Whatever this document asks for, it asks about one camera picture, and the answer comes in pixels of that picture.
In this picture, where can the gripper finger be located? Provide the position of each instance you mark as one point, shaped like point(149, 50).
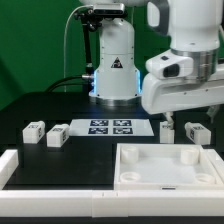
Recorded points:
point(212, 111)
point(169, 122)

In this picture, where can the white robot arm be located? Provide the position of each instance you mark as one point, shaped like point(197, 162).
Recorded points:
point(186, 76)

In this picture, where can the white marker sheet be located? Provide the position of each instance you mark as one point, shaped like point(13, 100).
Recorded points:
point(111, 127)

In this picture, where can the white U-shaped fence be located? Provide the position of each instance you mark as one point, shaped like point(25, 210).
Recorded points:
point(101, 203)

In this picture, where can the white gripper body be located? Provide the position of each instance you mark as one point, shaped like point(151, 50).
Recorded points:
point(160, 96)

